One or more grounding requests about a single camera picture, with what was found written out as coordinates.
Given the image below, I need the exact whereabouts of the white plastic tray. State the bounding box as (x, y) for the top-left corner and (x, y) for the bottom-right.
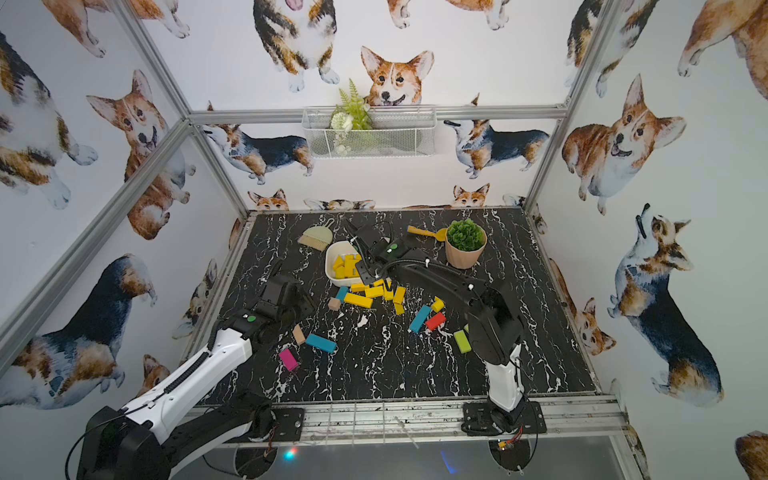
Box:
(325, 241), (362, 287)

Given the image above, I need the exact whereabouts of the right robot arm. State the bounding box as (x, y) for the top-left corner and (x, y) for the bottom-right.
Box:
(342, 220), (524, 413)

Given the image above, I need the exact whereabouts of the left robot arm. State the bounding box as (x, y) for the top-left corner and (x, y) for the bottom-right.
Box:
(64, 273), (317, 479)

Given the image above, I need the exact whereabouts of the natural wood block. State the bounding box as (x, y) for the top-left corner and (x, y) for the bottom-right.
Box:
(292, 325), (306, 345)

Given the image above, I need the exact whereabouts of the small teal block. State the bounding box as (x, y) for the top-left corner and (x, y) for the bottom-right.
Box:
(336, 286), (349, 302)

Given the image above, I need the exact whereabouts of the green hand brush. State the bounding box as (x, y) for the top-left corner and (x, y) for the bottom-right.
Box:
(298, 225), (333, 252)

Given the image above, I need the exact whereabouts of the magenta block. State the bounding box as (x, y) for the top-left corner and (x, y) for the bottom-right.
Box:
(279, 348), (299, 372)

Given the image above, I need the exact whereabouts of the teal long block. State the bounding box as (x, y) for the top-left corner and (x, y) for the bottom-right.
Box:
(305, 334), (337, 354)

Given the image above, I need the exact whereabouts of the yellow toy shovel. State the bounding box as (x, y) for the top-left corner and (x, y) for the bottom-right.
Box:
(407, 225), (448, 242)

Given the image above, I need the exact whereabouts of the teal slanted block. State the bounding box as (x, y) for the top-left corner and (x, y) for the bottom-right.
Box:
(409, 305), (432, 333)

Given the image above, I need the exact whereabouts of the pink pot green plant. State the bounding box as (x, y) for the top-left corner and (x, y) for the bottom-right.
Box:
(445, 219), (487, 270)

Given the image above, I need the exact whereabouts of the red block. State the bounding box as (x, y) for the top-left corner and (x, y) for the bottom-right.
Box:
(425, 312), (447, 332)

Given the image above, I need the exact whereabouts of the green block left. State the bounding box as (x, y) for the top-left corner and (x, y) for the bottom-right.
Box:
(453, 330), (472, 354)

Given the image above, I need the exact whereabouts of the green fern with flower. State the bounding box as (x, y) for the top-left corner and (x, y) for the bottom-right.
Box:
(329, 80), (374, 156)

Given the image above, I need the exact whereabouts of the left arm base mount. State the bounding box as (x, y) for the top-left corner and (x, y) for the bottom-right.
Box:
(244, 407), (306, 442)

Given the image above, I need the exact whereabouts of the white wire wall basket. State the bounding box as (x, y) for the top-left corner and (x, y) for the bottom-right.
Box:
(301, 106), (437, 159)

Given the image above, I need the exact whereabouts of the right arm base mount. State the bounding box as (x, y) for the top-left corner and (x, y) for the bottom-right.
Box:
(461, 400), (547, 436)

